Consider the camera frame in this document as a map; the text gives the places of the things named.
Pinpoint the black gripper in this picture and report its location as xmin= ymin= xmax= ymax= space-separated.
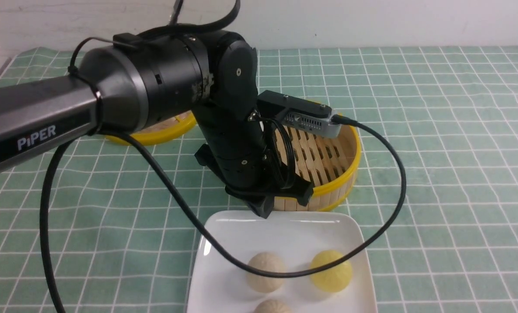
xmin=194 ymin=109 xmax=313 ymax=218

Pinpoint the white steamed bun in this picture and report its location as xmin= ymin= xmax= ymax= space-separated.
xmin=246 ymin=252 xmax=286 ymax=293

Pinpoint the yellow steamed bun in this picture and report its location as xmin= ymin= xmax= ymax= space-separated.
xmin=309 ymin=250 xmax=354 ymax=293

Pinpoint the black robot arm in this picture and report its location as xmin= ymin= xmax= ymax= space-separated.
xmin=0 ymin=30 xmax=313 ymax=218

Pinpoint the white square plate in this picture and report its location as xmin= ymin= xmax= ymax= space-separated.
xmin=187 ymin=210 xmax=378 ymax=313

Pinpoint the beige steamed bun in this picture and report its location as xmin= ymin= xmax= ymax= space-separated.
xmin=253 ymin=299 xmax=293 ymax=313

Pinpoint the yellow bamboo steamer basket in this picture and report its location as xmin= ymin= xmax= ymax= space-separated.
xmin=274 ymin=126 xmax=361 ymax=212

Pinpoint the yellow bamboo steamer lid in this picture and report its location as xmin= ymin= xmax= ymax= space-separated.
xmin=131 ymin=111 xmax=197 ymax=146

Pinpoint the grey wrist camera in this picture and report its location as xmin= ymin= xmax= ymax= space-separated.
xmin=257 ymin=90 xmax=341 ymax=138

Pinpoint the black camera cable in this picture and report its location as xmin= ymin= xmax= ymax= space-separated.
xmin=40 ymin=115 xmax=407 ymax=313

